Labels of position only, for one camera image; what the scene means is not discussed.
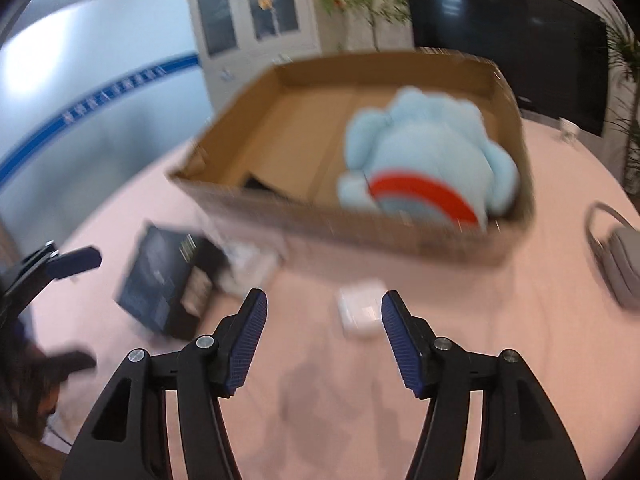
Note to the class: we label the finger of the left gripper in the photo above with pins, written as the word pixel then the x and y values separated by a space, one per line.
pixel 71 362
pixel 72 263

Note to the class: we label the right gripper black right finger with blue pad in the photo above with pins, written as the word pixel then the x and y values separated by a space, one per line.
pixel 521 437

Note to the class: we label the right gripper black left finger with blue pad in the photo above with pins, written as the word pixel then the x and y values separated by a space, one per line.
pixel 125 435

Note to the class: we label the light blue plush toy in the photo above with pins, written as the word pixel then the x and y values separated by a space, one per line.
pixel 426 155

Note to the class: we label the black charger product box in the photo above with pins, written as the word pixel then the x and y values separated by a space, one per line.
pixel 171 278

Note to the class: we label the white flat charger dock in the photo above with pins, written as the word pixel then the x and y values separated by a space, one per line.
pixel 250 266

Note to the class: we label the grey small handbag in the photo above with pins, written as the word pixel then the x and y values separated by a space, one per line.
pixel 617 256

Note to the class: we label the white earbuds case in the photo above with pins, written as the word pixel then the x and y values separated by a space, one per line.
pixel 359 308

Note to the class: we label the grey metal glass-door cabinet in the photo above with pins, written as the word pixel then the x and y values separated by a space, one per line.
pixel 238 39

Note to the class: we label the brown cardboard box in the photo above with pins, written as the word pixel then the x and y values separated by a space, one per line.
pixel 275 152

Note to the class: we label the small white device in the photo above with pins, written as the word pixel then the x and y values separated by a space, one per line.
pixel 569 130

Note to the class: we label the green plant at right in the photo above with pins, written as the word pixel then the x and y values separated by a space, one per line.
pixel 620 149

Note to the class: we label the large black tv screen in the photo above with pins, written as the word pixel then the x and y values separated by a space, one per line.
pixel 553 53

